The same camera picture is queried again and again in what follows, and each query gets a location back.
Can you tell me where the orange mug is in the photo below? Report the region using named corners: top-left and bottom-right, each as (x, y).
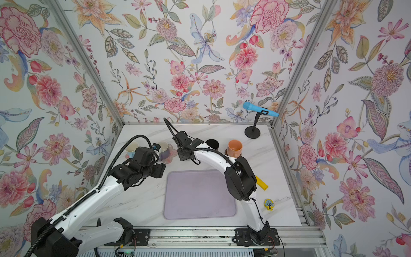
top-left (226, 140), bottom-right (243, 158)

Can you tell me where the yellow round sticker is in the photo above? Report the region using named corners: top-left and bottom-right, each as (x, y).
top-left (264, 199), bottom-right (275, 211)

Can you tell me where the grey mug cream interior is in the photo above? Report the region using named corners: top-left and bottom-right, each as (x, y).
top-left (158, 141), bottom-right (170, 161)

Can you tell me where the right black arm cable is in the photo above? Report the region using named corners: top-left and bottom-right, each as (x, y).
top-left (163, 117), bottom-right (267, 232)

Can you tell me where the pink flower coaster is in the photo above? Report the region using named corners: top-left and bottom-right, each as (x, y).
top-left (161, 144), bottom-right (178, 164)

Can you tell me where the blue microphone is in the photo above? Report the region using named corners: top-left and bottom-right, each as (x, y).
top-left (243, 102), bottom-right (279, 117)

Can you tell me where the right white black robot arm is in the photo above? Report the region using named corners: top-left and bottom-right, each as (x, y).
top-left (170, 128), bottom-right (281, 247)

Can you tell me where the yellow pencil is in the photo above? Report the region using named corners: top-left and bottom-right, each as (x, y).
top-left (256, 176), bottom-right (269, 191)

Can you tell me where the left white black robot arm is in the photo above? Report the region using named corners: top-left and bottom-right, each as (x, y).
top-left (26, 144), bottom-right (165, 257)

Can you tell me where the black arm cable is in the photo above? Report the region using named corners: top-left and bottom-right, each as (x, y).
top-left (163, 117), bottom-right (267, 232)
top-left (24, 134), bottom-right (153, 257)

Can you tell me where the lavender rectangular mat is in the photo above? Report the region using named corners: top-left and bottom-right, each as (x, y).
top-left (163, 170), bottom-right (237, 220)

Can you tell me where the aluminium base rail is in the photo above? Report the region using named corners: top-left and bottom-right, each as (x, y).
top-left (51, 226), bottom-right (328, 250)

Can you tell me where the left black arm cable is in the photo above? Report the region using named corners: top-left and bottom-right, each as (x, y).
top-left (24, 134), bottom-right (153, 257)

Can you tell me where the black mug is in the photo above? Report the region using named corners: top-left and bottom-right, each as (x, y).
top-left (205, 139), bottom-right (219, 151)

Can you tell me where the black microphone stand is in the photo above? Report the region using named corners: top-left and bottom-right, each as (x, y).
top-left (245, 110), bottom-right (269, 139)

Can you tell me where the light blue mug cream interior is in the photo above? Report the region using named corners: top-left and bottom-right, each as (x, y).
top-left (125, 141), bottom-right (139, 159)

